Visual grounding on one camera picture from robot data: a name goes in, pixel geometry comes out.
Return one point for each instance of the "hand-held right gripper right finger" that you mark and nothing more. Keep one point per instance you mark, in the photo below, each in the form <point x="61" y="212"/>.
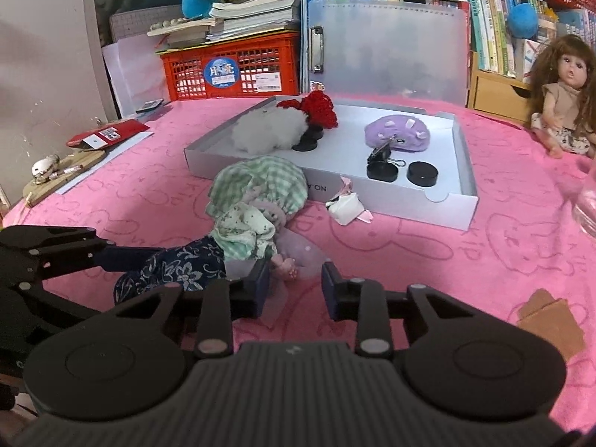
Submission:
<point x="329" y="288"/>

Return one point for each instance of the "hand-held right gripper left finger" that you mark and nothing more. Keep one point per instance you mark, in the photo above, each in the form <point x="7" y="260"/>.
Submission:
<point x="260" y="284"/>

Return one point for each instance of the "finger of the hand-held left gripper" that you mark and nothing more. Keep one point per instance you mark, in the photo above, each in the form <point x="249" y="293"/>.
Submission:
<point x="46" y="302"/>
<point x="125" y="257"/>

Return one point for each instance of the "navy floral cloth scrunchie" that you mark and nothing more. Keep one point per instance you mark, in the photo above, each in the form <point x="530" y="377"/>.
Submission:
<point x="186" y="260"/>

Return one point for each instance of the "black binder clip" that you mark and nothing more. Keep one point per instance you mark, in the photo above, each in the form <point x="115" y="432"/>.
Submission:
<point x="384" y="153"/>

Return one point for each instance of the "grey cardboard box tray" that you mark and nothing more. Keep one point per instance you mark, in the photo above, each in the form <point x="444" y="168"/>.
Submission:
<point x="344" y="139"/>

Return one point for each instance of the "white fluffy scrunchie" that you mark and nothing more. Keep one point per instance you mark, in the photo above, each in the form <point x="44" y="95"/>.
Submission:
<point x="267" y="130"/>

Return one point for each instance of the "red knitted scrunchie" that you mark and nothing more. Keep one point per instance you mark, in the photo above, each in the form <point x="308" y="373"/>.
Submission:
<point x="319" y="107"/>

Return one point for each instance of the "white pink hair bow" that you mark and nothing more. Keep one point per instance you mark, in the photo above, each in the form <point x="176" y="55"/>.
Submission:
<point x="347" y="207"/>

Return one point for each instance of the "wooden board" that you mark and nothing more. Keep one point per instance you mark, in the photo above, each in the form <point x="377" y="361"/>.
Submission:
<point x="79" y="167"/>

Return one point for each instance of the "white paper sheet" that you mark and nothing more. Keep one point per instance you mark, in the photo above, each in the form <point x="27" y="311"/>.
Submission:
<point x="125" y="146"/>

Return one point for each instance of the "small silver figurine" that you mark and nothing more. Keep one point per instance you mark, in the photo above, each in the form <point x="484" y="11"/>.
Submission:
<point x="45" y="167"/>

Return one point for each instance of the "red envelope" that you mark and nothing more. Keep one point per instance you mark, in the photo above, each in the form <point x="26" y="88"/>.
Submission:
<point x="121" y="132"/>

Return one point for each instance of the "black round cap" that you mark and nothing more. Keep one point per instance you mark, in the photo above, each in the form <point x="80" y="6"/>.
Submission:
<point x="382" y="173"/>
<point x="315" y="132"/>
<point x="303" y="145"/>
<point x="423" y="174"/>

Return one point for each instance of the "pink printed blanket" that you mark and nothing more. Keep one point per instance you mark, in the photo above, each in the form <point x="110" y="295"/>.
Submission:
<point x="465" y="260"/>

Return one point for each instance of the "small black device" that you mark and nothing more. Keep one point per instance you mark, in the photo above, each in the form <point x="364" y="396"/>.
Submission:
<point x="150" y="105"/>

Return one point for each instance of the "white plastic sheet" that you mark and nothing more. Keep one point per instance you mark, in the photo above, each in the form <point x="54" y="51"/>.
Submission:
<point x="130" y="79"/>

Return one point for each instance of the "red plastic crate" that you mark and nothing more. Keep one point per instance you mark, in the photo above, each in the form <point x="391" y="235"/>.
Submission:
<point x="251" y="63"/>

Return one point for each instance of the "brown cardboard piece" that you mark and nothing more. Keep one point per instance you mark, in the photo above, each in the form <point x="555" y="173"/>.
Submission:
<point x="554" y="328"/>

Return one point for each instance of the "grey cutting mat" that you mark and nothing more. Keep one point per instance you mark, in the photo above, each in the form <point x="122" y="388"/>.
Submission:
<point x="135" y="23"/>

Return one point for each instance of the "translucent clipboard folder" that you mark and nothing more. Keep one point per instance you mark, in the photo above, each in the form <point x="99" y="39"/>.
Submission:
<point x="391" y="51"/>

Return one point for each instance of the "wooden drawer box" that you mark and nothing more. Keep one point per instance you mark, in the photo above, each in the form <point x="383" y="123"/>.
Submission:
<point x="496" y="93"/>

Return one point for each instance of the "clear glass cup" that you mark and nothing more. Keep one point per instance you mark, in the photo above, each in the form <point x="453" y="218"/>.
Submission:
<point x="587" y="205"/>

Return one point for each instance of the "stack of lying books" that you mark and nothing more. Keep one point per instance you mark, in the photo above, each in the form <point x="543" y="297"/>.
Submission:
<point x="260" y="7"/>

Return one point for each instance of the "row of colourful upright books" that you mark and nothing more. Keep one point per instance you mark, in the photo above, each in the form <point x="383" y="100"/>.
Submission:
<point x="493" y="32"/>

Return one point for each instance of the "brown-haired baby doll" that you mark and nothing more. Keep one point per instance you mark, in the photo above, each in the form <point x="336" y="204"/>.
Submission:
<point x="565" y="88"/>

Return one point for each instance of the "large blue plush toy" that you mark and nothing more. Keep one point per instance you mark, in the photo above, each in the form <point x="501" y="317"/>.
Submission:
<point x="524" y="18"/>

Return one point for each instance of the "row of blue books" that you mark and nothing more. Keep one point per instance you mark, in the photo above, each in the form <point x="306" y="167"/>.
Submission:
<point x="577" y="25"/>

